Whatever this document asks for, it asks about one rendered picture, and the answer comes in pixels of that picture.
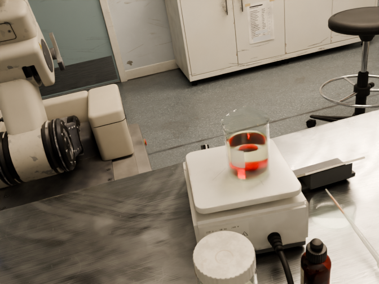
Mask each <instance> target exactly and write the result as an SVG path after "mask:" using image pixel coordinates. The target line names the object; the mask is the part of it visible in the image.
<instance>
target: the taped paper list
mask: <svg viewBox="0 0 379 284"><path fill-rule="evenodd" d="M273 1H274V0H268V1H263V2H258V3H253V4H250V3H248V4H245V7H247V13H248V29H249V44H252V43H257V42H262V41H267V40H270V39H275V35H274V9H273Z"/></svg>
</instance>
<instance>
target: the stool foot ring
mask: <svg viewBox="0 0 379 284"><path fill-rule="evenodd" d="M355 77H358V74H356V75H349V76H341V77H337V78H333V79H330V80H328V81H326V82H324V83H323V84H322V85H321V86H320V88H319V93H320V95H321V96H322V97H323V98H324V99H325V100H327V101H329V102H331V103H334V104H337V105H342V106H345V107H353V108H378V107H379V104H373V105H358V104H348V103H342V102H343V101H345V100H347V99H349V98H351V97H353V96H357V97H366V96H369V95H370V92H379V89H375V88H372V87H374V83H373V82H370V83H368V86H367V87H358V86H357V84H355V83H354V82H352V81H351V80H349V79H348V78H355ZM369 78H379V76H376V75H369ZM339 79H345V80H346V81H348V83H350V84H351V85H353V87H354V90H353V93H352V94H350V95H349V96H347V97H345V98H343V99H341V100H339V101H335V100H332V99H330V98H328V97H326V96H325V95H324V94H323V92H322V89H323V87H324V86H325V85H327V84H328V83H331V82H333V81H336V80H339Z"/></svg>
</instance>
